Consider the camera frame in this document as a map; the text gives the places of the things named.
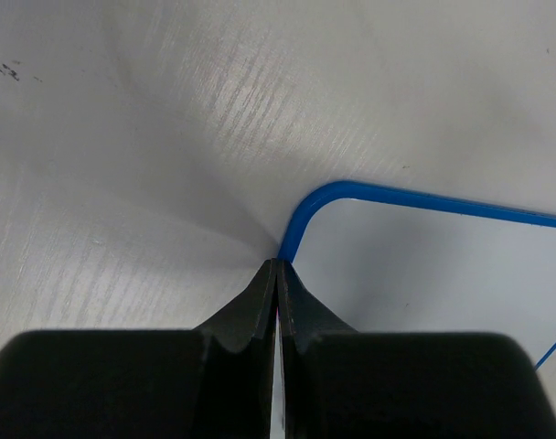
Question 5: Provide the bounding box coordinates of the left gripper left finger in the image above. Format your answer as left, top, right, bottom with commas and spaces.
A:
0, 260, 278, 438

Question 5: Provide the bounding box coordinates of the blue-framed small whiteboard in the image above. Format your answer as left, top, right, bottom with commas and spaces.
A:
268, 180, 556, 439

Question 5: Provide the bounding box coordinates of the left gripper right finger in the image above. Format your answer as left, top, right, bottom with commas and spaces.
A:
276, 261, 556, 438

